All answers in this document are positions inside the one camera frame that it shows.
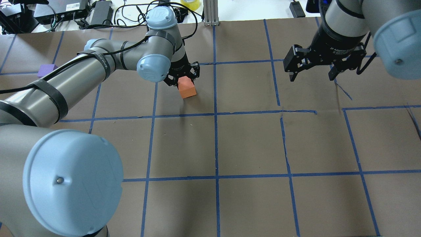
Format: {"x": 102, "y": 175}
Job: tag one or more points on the black network switch box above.
{"x": 61, "y": 9}

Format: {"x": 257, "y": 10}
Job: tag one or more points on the yellow tape roll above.
{"x": 191, "y": 4}

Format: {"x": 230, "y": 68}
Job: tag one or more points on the aluminium profile post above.
{"x": 210, "y": 13}

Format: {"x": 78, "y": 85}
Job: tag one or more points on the small black adapter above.
{"x": 296, "y": 9}

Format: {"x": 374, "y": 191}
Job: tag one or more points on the purple foam block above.
{"x": 46, "y": 69}

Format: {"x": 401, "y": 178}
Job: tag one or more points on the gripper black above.
{"x": 332, "y": 43}
{"x": 179, "y": 65}

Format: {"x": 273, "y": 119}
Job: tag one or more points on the black power brick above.
{"x": 102, "y": 12}

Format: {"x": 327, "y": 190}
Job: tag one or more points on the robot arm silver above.
{"x": 353, "y": 32}
{"x": 67, "y": 183}

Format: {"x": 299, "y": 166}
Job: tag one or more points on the orange foam block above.
{"x": 186, "y": 87}

